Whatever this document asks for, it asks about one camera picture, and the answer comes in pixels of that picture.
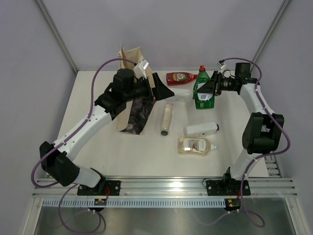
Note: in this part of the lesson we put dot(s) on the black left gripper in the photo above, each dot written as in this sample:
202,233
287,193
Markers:
161,92

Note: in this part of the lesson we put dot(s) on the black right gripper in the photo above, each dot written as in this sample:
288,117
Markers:
213,84

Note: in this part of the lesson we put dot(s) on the green dish soap bottle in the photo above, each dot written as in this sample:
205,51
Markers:
202,100

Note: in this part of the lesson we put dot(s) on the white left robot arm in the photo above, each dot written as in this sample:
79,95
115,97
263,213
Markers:
57,159

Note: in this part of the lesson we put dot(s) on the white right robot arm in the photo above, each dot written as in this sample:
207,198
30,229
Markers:
261,135

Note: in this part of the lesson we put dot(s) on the red dish soap bottle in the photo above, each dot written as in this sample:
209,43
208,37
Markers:
180,78

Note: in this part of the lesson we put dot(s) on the white bottle black cap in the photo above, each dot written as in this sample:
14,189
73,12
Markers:
181,95

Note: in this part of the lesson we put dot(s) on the clear rectangular bottle black cap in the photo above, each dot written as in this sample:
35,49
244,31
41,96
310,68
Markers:
166,119

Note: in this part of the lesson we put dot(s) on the small white bottle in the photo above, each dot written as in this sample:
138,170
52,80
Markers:
201,130

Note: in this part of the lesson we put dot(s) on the clear amber soap bottle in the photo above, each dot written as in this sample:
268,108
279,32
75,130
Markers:
198,146

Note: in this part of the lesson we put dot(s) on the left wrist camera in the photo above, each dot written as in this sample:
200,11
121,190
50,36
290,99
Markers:
140,69

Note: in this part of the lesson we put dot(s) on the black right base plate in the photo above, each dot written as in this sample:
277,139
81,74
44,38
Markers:
232,188

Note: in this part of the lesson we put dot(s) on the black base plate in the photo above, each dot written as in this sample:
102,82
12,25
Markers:
232,188
103,188

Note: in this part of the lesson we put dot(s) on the right side aluminium rail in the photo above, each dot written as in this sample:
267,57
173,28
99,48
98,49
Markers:
273,167

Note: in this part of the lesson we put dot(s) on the aluminium mounting rail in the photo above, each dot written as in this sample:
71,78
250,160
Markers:
187,187

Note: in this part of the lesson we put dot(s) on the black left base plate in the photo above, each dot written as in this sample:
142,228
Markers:
103,188

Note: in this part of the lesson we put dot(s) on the white slotted cable duct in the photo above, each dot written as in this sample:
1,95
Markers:
137,203

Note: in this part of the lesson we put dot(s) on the right aluminium frame post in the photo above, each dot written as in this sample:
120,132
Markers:
274,24

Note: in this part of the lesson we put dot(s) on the aluminium frame post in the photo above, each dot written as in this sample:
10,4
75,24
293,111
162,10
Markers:
56,34
274,24

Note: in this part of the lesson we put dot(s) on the left aluminium frame post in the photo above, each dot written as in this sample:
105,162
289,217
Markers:
56,34

